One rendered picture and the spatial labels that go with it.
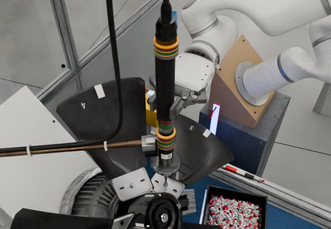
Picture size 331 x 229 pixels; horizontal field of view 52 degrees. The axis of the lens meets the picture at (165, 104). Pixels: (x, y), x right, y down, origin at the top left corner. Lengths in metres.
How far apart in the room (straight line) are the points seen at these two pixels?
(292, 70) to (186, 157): 0.51
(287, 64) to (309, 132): 1.58
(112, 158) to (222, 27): 0.41
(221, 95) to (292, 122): 1.50
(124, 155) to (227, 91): 0.64
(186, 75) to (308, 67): 0.60
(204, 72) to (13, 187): 0.56
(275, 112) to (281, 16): 0.80
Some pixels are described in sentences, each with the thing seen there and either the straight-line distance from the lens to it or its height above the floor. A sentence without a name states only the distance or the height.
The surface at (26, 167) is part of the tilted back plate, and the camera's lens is 0.98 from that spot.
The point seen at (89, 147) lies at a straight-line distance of 0.78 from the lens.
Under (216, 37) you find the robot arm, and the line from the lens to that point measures 0.82.
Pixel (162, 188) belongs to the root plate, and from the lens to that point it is 0.94.
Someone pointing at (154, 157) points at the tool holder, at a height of 1.34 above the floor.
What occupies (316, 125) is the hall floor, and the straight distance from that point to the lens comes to 2.88.
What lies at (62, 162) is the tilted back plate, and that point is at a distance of 1.02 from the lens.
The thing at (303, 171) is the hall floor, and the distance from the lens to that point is 2.57.
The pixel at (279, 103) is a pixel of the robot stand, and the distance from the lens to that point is 1.57.
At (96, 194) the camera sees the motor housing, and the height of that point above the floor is 1.18.
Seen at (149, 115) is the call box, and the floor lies 1.04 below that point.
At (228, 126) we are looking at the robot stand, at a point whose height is 0.92.
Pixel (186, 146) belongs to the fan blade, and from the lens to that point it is 1.03.
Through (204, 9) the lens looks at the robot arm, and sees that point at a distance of 0.80.
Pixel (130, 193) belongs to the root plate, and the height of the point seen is 1.24.
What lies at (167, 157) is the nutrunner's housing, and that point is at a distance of 0.80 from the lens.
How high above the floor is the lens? 2.00
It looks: 46 degrees down
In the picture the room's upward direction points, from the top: straight up
